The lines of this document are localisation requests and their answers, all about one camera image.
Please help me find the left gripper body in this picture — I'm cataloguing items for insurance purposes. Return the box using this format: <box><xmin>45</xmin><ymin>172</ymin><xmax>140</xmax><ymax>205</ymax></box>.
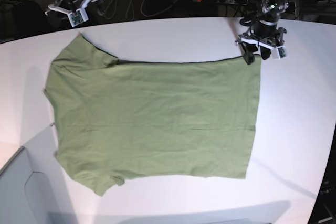
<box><xmin>235</xmin><ymin>19</ymin><xmax>287</xmax><ymax>50</ymax></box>

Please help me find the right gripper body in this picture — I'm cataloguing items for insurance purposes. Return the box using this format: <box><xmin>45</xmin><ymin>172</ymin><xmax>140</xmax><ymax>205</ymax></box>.
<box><xmin>44</xmin><ymin>0</ymin><xmax>113</xmax><ymax>22</ymax></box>

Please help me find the green T-shirt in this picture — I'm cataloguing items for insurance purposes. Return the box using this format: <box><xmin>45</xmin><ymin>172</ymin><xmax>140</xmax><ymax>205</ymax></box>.
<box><xmin>44</xmin><ymin>35</ymin><xmax>261</xmax><ymax>196</ymax></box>

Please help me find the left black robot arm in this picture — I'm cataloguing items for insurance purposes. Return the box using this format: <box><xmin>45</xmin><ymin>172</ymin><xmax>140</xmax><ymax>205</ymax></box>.
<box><xmin>235</xmin><ymin>0</ymin><xmax>288</xmax><ymax>65</ymax></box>

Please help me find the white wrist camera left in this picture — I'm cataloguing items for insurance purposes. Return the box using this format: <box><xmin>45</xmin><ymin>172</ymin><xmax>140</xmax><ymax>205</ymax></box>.
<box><xmin>271</xmin><ymin>45</ymin><xmax>288</xmax><ymax>60</ymax></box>

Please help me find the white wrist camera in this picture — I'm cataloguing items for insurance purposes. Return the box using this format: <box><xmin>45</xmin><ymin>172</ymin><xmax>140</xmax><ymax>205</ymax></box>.
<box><xmin>67</xmin><ymin>8</ymin><xmax>89</xmax><ymax>27</ymax></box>
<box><xmin>271</xmin><ymin>45</ymin><xmax>288</xmax><ymax>60</ymax></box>

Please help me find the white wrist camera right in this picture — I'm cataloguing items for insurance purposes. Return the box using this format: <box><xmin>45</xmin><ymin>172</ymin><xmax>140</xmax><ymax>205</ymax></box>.
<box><xmin>67</xmin><ymin>8</ymin><xmax>89</xmax><ymax>27</ymax></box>

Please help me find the grey looped cable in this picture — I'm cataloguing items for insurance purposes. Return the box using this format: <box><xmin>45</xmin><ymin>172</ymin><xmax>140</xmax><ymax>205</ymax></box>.
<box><xmin>103</xmin><ymin>0</ymin><xmax>182</xmax><ymax>20</ymax></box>

